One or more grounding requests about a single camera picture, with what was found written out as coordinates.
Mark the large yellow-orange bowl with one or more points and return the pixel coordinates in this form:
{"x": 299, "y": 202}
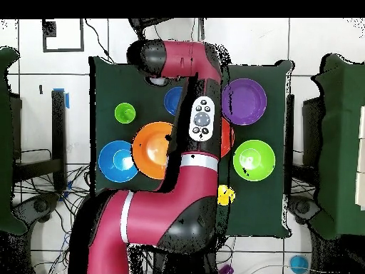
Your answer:
{"x": 151, "y": 151}

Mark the small dark blue bowl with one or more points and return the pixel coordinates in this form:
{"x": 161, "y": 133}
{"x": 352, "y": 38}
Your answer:
{"x": 172, "y": 100}

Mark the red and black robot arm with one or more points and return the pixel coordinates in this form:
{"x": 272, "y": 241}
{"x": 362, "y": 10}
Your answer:
{"x": 171, "y": 205}

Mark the orange-red shallow bowl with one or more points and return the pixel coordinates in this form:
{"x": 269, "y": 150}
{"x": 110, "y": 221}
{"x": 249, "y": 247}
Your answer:
{"x": 226, "y": 139}

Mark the yellow cup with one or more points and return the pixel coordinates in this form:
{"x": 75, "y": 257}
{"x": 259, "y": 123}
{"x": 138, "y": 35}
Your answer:
{"x": 226, "y": 195}

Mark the green cup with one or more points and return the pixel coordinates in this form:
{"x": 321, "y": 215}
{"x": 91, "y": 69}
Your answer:
{"x": 125, "y": 115}

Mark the light blue bowl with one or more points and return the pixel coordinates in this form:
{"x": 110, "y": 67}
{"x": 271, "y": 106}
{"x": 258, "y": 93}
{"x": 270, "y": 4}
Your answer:
{"x": 108, "y": 171}

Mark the green bowl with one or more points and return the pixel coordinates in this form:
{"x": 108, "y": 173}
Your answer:
{"x": 262, "y": 154}

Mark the purple bowl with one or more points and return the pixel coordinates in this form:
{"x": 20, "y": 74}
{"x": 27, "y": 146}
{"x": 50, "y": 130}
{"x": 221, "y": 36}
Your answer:
{"x": 245, "y": 101}

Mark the dark green tablecloth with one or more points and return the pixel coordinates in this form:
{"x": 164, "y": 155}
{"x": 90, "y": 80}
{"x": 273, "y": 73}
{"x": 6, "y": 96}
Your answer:
{"x": 119, "y": 85}

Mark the purple cup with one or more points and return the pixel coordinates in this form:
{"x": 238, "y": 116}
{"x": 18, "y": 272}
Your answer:
{"x": 226, "y": 270}

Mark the green cloth side table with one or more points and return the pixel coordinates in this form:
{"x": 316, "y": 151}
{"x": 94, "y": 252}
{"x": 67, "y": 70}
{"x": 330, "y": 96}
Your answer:
{"x": 339, "y": 142}
{"x": 5, "y": 142}

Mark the blue cup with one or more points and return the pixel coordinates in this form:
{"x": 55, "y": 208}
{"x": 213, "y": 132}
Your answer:
{"x": 298, "y": 264}

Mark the black table frame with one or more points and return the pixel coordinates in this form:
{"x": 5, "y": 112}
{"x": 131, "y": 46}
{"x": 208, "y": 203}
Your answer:
{"x": 312, "y": 128}
{"x": 58, "y": 128}

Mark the black floor frame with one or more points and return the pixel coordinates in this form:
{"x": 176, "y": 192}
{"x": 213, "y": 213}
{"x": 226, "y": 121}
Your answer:
{"x": 49, "y": 28}

